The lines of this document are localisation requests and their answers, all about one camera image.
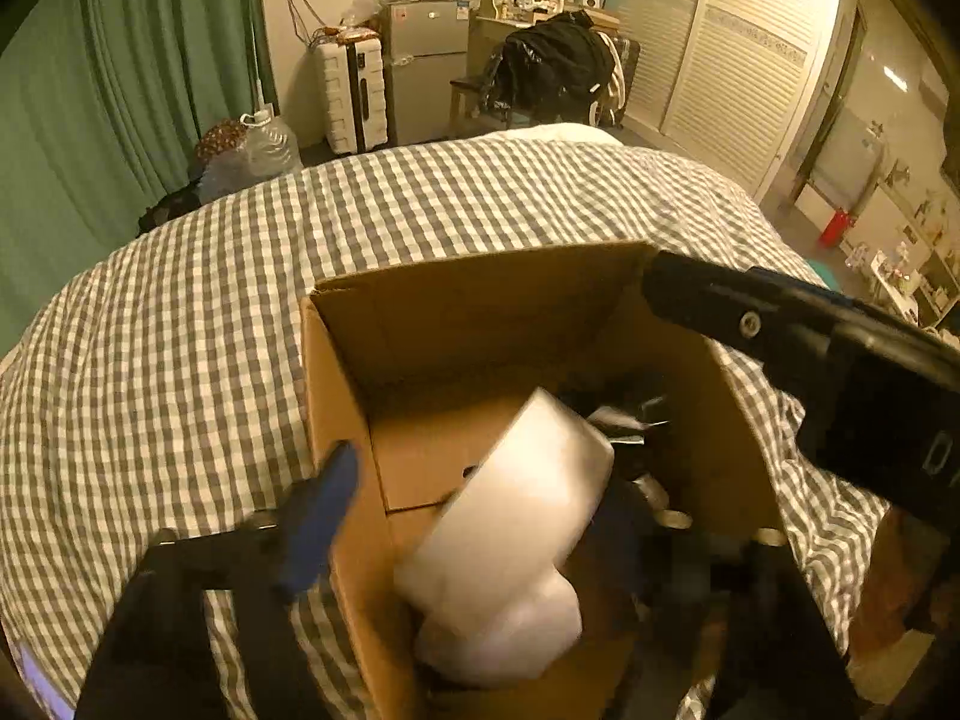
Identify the white pillow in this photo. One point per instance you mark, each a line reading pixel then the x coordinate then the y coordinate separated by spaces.
pixel 555 132

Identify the white louvered wardrobe doors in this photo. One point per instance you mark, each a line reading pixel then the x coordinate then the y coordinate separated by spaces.
pixel 720 52

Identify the grey checked bed cover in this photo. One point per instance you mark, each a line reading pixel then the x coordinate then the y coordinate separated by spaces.
pixel 187 330

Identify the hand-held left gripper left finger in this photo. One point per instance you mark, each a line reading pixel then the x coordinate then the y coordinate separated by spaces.
pixel 324 517

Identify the white suitcase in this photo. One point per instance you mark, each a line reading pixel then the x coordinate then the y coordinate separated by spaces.
pixel 349 90

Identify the large clear water jug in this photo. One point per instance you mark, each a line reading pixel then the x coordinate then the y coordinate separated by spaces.
pixel 271 142

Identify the wooden chair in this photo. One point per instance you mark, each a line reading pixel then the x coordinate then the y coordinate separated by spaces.
pixel 469 97

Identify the white bubble wrap roll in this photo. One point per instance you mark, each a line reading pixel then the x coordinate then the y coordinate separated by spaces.
pixel 502 510

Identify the green curtain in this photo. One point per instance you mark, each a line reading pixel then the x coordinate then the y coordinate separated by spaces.
pixel 112 90

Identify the red fire extinguisher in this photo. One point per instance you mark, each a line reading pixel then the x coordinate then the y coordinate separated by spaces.
pixel 835 229

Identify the grey mini fridge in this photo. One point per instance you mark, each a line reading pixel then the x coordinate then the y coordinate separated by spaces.
pixel 424 60

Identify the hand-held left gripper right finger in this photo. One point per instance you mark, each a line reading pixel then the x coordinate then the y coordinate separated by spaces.
pixel 626 521

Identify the brown cardboard box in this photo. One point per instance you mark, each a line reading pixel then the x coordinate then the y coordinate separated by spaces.
pixel 480 330

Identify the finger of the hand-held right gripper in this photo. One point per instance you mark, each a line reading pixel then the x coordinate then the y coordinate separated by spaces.
pixel 720 307

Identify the wooden dressing table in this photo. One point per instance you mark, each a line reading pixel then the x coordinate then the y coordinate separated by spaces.
pixel 495 22

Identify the leopard print bag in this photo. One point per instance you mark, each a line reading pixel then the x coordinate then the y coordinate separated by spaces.
pixel 221 139

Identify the black jacket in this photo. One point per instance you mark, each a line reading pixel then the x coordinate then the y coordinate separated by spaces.
pixel 555 67

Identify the black items in box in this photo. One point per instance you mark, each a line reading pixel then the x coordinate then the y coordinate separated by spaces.
pixel 637 420

